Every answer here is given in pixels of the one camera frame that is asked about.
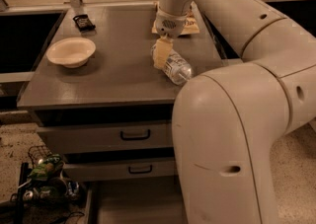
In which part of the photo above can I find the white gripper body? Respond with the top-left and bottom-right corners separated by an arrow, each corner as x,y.
155,9 -> 186,38

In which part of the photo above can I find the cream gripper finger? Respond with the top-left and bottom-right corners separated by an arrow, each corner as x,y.
153,37 -> 173,69

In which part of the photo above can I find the clear plastic water bottle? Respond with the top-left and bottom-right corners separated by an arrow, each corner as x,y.
154,49 -> 194,86

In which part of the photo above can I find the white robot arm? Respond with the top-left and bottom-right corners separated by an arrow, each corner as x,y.
157,0 -> 316,224

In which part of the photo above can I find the grey drawer cabinet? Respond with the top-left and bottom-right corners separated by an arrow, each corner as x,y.
17,2 -> 245,224

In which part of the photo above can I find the grey top drawer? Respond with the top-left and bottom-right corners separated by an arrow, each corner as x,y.
38,121 -> 172,154

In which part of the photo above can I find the grey middle drawer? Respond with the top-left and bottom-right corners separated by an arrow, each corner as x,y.
64,157 -> 177,182

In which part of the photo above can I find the grey open bottom drawer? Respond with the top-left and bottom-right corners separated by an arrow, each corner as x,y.
83,176 -> 188,224

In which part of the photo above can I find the brown and yellow snack bag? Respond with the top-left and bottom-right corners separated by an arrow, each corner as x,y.
152,9 -> 199,36

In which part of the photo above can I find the small black snack packet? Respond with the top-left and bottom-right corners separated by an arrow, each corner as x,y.
73,14 -> 96,32

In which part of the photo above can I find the white bowl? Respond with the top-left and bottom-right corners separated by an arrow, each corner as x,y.
46,37 -> 96,68

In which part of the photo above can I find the green chip bag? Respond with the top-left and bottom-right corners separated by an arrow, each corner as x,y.
29,154 -> 64,182

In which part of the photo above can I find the black wire basket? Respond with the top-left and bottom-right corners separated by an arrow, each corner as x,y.
9,144 -> 83,206

